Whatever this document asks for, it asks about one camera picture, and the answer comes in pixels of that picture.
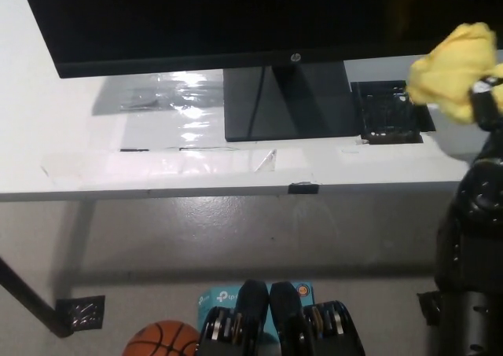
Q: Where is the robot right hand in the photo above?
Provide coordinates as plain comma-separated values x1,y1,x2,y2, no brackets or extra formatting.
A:
469,63,503,137

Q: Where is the yellow microfiber cloth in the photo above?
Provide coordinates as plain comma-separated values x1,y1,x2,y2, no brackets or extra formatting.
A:
406,21,503,126

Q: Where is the black HP monitor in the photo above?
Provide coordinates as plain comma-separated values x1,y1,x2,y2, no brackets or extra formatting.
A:
18,0,503,143

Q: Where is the grey desk leg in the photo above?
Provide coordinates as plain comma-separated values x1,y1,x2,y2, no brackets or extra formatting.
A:
58,199,96,298

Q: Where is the short black tape piece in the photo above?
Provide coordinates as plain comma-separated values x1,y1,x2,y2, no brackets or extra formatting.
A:
288,182,320,196

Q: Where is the black floor tape patch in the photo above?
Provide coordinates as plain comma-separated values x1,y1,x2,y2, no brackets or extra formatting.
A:
54,295,106,330
417,291,445,328

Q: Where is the clear plastic sheet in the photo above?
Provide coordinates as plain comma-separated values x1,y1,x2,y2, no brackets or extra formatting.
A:
92,69,278,174

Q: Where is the teal TP-Link box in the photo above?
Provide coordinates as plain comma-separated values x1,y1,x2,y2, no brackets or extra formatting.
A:
197,281,315,356

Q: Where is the orange basketball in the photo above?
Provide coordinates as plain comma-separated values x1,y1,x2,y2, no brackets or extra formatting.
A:
125,320,201,356

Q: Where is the black metal pole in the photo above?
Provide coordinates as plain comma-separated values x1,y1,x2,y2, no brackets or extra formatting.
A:
0,255,74,339

